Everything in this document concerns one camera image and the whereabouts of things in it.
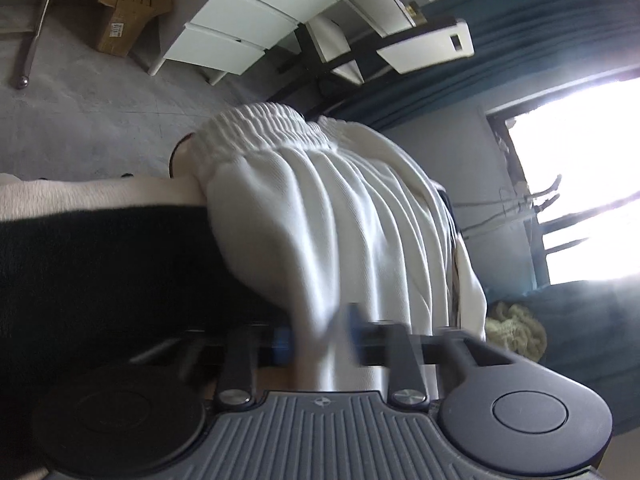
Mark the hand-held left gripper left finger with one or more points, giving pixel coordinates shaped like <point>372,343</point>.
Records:
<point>281,349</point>

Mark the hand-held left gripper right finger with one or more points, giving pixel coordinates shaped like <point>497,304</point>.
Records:
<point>354,331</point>

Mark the white pants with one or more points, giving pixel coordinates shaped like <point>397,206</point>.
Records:
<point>320,220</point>

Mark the cream fluffy cloth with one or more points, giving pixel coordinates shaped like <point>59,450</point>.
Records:
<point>515,330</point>

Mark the black and cream blanket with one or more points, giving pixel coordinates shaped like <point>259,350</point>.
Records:
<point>100,260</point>

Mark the dark blue bedding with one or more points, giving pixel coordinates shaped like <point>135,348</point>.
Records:
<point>585,350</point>

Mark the window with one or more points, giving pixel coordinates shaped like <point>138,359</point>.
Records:
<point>585,185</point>

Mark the black and white chair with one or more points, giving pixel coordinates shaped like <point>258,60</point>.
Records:
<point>400,50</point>

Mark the blue curtain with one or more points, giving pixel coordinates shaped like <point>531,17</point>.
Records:
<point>500,60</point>

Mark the white drawer cabinet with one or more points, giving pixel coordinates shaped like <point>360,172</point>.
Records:
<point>235,25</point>

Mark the cardboard box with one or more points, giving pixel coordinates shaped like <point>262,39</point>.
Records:
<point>131,2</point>

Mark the curved metal pole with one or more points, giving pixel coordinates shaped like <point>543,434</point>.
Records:
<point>37,25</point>

